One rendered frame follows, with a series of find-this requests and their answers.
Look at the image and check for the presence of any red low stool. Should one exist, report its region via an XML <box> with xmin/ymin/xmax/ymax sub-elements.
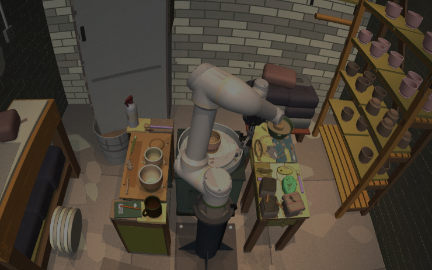
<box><xmin>291</xmin><ymin>127</ymin><xmax>311</xmax><ymax>143</ymax></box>

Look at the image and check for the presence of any dark green potter's wheel body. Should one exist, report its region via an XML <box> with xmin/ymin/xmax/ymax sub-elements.
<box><xmin>175</xmin><ymin>127</ymin><xmax>248</xmax><ymax>216</ymax></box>

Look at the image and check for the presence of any teal mat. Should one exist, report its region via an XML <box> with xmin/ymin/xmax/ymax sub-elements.
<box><xmin>261</xmin><ymin>133</ymin><xmax>298</xmax><ymax>165</ymax></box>

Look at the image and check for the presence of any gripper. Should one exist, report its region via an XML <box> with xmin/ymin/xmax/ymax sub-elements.
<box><xmin>241</xmin><ymin>114</ymin><xmax>268</xmax><ymax>150</ymax></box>

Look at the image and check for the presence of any wooden slatted pallet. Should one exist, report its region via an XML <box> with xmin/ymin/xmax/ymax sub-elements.
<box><xmin>318</xmin><ymin>124</ymin><xmax>389</xmax><ymax>212</ymax></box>

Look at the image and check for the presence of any wooden dowel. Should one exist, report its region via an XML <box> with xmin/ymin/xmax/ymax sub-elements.
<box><xmin>314</xmin><ymin>12</ymin><xmax>354</xmax><ymax>27</ymax></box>

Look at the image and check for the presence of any green bowl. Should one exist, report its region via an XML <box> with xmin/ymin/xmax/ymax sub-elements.
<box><xmin>266</xmin><ymin>115</ymin><xmax>295</xmax><ymax>141</ymax></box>

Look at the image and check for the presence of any large cream master cup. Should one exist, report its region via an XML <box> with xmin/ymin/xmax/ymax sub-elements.
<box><xmin>138</xmin><ymin>164</ymin><xmax>163</xmax><ymax>193</ymax></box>

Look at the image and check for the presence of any grey brown clay block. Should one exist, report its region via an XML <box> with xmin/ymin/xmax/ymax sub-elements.
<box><xmin>259</xmin><ymin>195</ymin><xmax>280</xmax><ymax>219</ymax></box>

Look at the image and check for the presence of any wooden shelf unit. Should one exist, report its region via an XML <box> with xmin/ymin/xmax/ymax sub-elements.
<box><xmin>311</xmin><ymin>0</ymin><xmax>432</xmax><ymax>219</ymax></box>

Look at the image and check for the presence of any grey door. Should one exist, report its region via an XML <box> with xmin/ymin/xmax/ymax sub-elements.
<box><xmin>70</xmin><ymin>0</ymin><xmax>173</xmax><ymax>134</ymax></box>

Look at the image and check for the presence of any tan cup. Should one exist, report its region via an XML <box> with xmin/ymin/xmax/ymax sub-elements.
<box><xmin>206</xmin><ymin>130</ymin><xmax>224</xmax><ymax>153</ymax></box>

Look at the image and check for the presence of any dark grey clay block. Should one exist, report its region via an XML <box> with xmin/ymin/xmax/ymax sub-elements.
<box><xmin>259</xmin><ymin>176</ymin><xmax>278</xmax><ymax>198</ymax></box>

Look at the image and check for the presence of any pinkish brown clay block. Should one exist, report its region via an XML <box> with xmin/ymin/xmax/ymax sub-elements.
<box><xmin>281</xmin><ymin>192</ymin><xmax>306</xmax><ymax>217</ymax></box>

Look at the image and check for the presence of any yellow top wooden table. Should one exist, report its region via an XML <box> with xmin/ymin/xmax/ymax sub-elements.
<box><xmin>240</xmin><ymin>122</ymin><xmax>311</xmax><ymax>253</ymax></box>

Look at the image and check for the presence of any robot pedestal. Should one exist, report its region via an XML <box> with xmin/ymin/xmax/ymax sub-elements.
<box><xmin>179</xmin><ymin>199</ymin><xmax>237</xmax><ymax>261</ymax></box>

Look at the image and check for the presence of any white splash pan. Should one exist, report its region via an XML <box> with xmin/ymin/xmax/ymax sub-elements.
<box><xmin>177</xmin><ymin>122</ymin><xmax>245</xmax><ymax>172</ymax></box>

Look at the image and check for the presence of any reddish brown clay bag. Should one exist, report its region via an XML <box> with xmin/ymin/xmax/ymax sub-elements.
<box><xmin>262</xmin><ymin>63</ymin><xmax>298</xmax><ymax>90</ymax></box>

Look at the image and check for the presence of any green oval sponge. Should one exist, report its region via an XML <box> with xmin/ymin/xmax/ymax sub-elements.
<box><xmin>281</xmin><ymin>175</ymin><xmax>298</xmax><ymax>195</ymax></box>

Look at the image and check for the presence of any wire ring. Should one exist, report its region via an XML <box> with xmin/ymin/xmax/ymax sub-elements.
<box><xmin>253</xmin><ymin>138</ymin><xmax>265</xmax><ymax>162</ymax></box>

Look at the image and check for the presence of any grey bucket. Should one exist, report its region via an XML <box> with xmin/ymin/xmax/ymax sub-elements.
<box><xmin>92</xmin><ymin>119</ymin><xmax>130</xmax><ymax>165</ymax></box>

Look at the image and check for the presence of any stack of dark clay bags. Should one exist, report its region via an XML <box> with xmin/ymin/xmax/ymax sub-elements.
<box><xmin>246</xmin><ymin>75</ymin><xmax>320</xmax><ymax>130</ymax></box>

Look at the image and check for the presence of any grey wall switch box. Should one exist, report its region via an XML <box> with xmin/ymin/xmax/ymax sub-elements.
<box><xmin>2</xmin><ymin>25</ymin><xmax>16</xmax><ymax>44</ymax></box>

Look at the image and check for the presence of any green notebook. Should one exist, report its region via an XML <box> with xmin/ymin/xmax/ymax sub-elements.
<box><xmin>113</xmin><ymin>200</ymin><xmax>143</xmax><ymax>219</ymax></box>

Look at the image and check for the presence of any dark brown mug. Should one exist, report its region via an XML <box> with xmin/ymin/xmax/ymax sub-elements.
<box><xmin>141</xmin><ymin>195</ymin><xmax>163</xmax><ymax>219</ymax></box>

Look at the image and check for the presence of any white spray bottle red top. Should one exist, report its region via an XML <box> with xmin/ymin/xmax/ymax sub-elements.
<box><xmin>124</xmin><ymin>95</ymin><xmax>140</xmax><ymax>129</ymax></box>

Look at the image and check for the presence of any wooden side table green front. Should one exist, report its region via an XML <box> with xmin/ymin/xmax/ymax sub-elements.
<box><xmin>109</xmin><ymin>117</ymin><xmax>175</xmax><ymax>257</ymax></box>

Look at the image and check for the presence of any stack of white round bats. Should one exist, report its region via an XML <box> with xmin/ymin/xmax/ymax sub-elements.
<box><xmin>49</xmin><ymin>205</ymin><xmax>83</xmax><ymax>254</ymax></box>

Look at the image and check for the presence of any small cream master cup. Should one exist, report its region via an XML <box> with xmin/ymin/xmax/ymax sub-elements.
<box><xmin>144</xmin><ymin>147</ymin><xmax>163</xmax><ymax>167</ymax></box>

